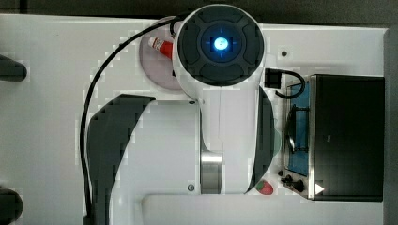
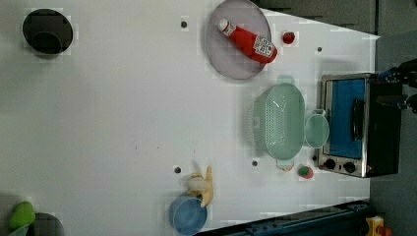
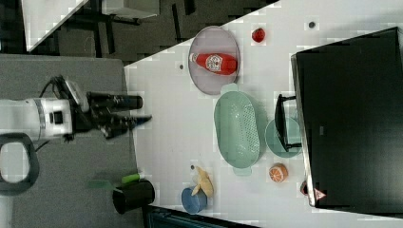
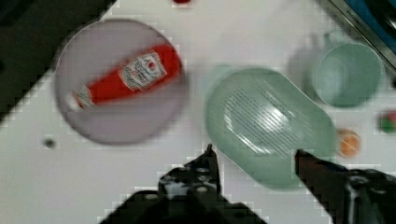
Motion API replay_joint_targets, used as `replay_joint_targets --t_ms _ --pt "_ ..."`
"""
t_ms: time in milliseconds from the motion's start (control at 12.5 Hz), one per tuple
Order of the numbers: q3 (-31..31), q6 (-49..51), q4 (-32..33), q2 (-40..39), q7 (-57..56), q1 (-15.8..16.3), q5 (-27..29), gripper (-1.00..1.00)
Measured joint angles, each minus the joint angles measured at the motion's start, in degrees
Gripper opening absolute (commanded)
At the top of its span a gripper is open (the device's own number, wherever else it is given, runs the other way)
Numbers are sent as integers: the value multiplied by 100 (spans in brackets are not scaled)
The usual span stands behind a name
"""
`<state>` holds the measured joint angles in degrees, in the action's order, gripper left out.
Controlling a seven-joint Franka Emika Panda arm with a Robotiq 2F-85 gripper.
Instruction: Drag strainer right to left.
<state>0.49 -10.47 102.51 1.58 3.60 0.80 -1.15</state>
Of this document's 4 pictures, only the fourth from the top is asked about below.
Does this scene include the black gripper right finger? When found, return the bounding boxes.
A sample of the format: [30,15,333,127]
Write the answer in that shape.
[294,149,396,224]

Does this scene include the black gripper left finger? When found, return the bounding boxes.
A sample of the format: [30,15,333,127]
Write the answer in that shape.
[100,146,267,224]

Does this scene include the pale green plastic strainer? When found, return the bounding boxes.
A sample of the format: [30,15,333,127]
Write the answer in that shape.
[204,64,337,189]

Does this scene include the orange toy fruit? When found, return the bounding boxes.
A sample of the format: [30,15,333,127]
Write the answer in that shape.
[337,129,361,158]

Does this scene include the red and green toy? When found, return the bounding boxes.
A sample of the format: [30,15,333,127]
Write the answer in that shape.
[378,111,396,133]

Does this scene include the pale green mug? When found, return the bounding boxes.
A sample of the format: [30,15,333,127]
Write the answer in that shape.
[304,30,385,108]

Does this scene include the red ketchup bottle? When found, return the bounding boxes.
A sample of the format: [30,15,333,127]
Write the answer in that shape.
[66,44,181,111]

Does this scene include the blue metal-edged tray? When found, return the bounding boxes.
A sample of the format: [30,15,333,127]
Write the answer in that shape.
[315,0,396,75]

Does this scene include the small red object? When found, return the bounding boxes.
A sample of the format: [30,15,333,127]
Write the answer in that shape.
[173,0,191,4]

